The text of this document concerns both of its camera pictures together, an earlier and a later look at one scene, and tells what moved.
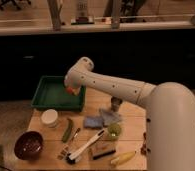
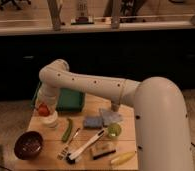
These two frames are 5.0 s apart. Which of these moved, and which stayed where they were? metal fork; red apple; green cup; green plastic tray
Moved: red apple
Stayed: metal fork; green plastic tray; green cup
